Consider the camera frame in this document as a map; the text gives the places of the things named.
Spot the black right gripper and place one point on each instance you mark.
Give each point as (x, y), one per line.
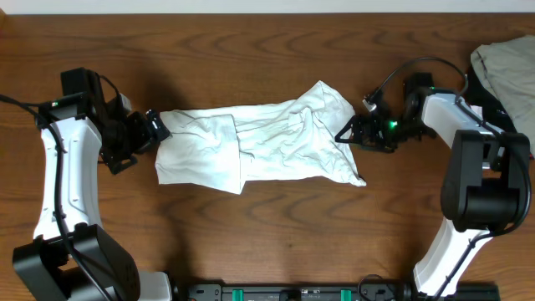
(370, 119)

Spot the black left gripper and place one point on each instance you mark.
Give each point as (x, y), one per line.
(140, 134)

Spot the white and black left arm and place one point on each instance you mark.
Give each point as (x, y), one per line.
(71, 256)

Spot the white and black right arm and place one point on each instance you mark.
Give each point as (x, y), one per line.
(486, 192)

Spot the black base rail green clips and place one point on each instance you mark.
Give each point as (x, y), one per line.
(313, 293)

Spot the white t-shirt black print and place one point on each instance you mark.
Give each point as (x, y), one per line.
(224, 148)

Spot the grey folded garment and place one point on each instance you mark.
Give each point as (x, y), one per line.
(506, 70)

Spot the black red folded garment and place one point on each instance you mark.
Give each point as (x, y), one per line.
(491, 104)

